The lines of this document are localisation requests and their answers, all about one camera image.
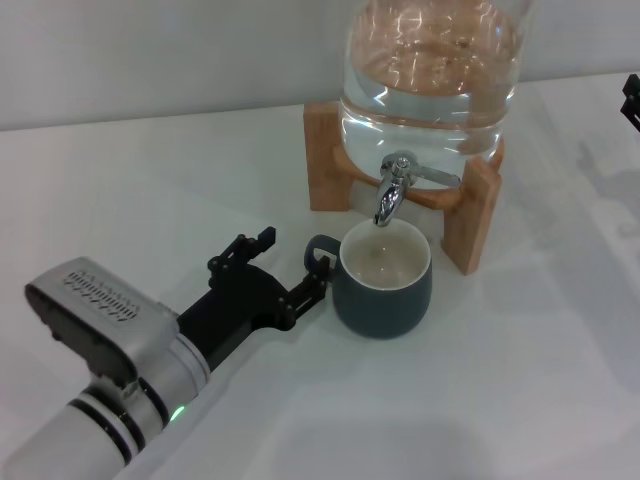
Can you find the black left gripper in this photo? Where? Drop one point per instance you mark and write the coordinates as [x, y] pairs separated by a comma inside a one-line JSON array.
[[235, 310]]

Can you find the dark grey cup white inside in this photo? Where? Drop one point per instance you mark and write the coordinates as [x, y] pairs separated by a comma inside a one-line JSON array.
[[385, 310]]

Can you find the glass water dispenser jar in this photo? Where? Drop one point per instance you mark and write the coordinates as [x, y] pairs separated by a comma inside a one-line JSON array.
[[425, 100]]

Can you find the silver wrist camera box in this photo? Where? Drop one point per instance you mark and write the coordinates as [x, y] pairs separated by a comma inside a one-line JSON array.
[[95, 310]]

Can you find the wooden dispenser stand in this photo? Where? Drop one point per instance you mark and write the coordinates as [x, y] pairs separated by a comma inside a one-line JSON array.
[[325, 170]]

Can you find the chrome faucet tap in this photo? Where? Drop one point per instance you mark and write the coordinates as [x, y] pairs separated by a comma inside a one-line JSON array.
[[389, 195]]

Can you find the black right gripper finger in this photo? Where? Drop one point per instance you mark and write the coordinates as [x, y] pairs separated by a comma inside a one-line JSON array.
[[633, 102]]

